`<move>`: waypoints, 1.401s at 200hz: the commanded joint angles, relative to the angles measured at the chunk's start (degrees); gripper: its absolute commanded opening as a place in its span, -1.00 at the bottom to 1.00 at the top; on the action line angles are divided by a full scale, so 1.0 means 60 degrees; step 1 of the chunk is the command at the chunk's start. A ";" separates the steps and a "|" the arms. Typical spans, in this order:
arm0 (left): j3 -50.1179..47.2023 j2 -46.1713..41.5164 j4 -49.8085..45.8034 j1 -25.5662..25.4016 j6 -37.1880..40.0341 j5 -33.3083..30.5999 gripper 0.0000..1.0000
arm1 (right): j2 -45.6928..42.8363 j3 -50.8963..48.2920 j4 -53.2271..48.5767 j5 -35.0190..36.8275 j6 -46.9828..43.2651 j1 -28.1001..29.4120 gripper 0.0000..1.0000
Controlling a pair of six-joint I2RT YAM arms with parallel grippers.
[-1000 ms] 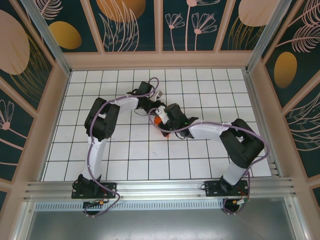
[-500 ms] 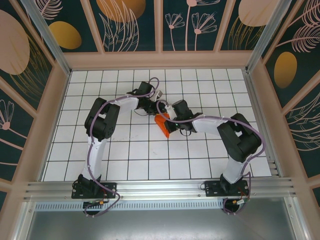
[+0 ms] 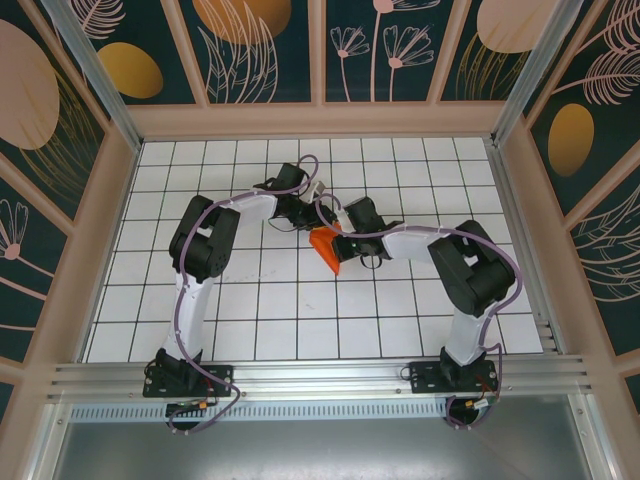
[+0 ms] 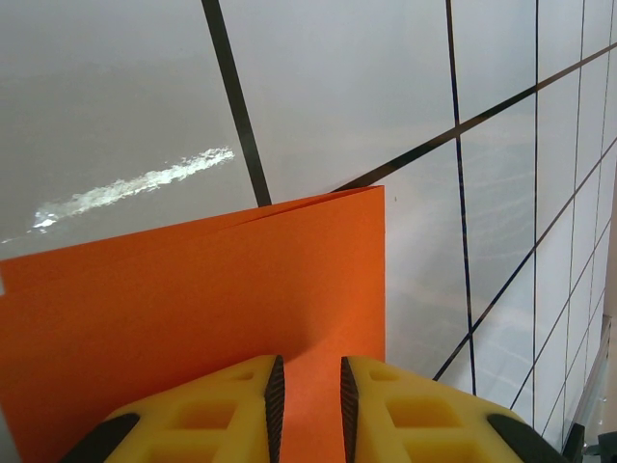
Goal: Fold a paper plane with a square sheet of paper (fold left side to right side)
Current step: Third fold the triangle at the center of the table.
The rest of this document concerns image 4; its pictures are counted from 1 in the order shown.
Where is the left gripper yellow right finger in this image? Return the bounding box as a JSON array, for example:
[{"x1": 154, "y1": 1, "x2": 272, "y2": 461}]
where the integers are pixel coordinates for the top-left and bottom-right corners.
[{"x1": 339, "y1": 355, "x2": 574, "y2": 463}]

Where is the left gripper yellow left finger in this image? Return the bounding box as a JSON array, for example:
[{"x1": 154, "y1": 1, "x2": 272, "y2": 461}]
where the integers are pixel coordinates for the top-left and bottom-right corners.
[{"x1": 60, "y1": 354, "x2": 286, "y2": 463}]

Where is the orange cloth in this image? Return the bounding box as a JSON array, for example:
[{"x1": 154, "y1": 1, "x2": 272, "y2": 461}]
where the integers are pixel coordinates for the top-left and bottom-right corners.
[{"x1": 0, "y1": 184, "x2": 388, "y2": 463}]

